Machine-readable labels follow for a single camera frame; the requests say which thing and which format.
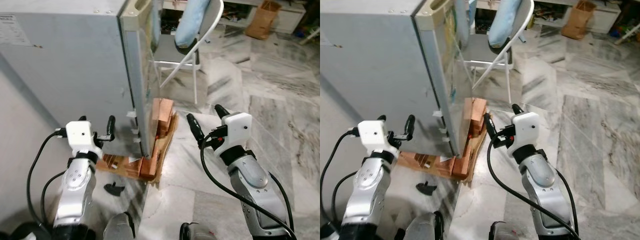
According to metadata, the silver robot leg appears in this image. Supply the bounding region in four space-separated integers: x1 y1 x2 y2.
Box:
179 221 219 240
401 211 447 240
102 212 137 240
489 220 532 240

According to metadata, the red brick pile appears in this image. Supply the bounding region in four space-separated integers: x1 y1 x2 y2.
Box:
95 97 176 182
397 97 488 181

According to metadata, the grey fridge door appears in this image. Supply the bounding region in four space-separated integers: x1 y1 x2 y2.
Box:
414 0 471 157
118 0 163 157

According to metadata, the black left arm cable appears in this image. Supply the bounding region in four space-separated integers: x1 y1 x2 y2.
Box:
26 129 70 228
320 128 362 226

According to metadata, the grey fridge cabinet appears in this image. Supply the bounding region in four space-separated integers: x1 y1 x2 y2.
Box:
0 0 151 158
320 0 453 158

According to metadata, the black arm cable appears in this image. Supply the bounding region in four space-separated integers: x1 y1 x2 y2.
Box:
486 131 582 240
320 128 362 226
199 135 297 240
26 129 70 228

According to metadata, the white folding chair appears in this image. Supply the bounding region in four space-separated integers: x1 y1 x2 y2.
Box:
150 0 226 107
461 0 536 107

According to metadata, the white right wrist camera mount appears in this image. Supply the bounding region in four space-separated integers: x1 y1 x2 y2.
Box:
509 112 542 152
220 112 253 152

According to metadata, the small black floor object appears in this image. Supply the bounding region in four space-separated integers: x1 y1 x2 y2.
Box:
415 182 438 196
103 182 126 197

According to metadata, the light blue cushion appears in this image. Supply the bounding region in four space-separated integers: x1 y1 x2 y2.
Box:
487 0 524 50
174 0 212 50

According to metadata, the silver robot left leg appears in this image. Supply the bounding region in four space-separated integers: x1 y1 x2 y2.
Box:
102 212 137 240
401 211 447 240

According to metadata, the silver robot right leg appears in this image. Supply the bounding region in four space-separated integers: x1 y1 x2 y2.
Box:
489 220 532 240
179 221 219 240

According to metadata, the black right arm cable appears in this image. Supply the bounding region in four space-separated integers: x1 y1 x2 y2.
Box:
486 131 582 240
199 135 297 240

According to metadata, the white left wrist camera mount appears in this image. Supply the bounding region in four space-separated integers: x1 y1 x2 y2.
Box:
358 120 396 157
65 120 104 157

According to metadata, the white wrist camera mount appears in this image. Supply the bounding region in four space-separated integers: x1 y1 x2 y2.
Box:
509 112 542 152
358 120 396 157
220 112 253 152
65 120 104 157

